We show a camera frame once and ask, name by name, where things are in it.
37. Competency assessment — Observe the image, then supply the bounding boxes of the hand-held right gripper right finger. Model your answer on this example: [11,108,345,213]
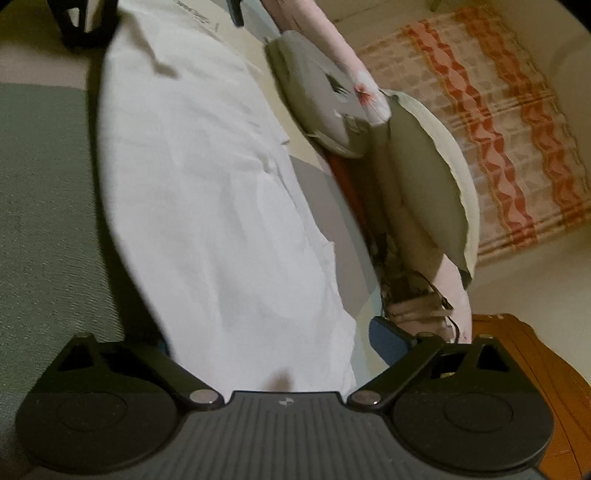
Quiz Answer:
[347,316,513,411]

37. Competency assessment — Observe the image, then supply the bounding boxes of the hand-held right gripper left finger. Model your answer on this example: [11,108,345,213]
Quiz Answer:
[58,335,219,409]

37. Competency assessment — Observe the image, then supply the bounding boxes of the white bear print sweatshirt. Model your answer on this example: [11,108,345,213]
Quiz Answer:
[95,0,358,393]

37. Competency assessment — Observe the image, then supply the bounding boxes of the pink handbag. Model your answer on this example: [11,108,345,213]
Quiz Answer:
[376,270,462,344]

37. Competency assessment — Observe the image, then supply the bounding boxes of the pink floral quilt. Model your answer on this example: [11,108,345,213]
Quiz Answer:
[261,0,474,344]

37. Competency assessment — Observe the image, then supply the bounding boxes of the grey round cushion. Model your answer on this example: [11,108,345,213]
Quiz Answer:
[264,30,393,160]

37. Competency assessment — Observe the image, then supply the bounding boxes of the pale cream pillow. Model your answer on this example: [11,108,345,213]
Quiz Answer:
[383,90,481,289]

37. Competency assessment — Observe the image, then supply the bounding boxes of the orange-red cloth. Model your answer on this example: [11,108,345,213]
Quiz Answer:
[330,154,370,232]

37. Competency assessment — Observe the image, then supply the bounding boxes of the wooden headboard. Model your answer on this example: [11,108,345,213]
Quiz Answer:
[471,313,591,480]

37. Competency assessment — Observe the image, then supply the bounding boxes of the patterned orange curtain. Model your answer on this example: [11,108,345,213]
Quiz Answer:
[355,4,591,266]

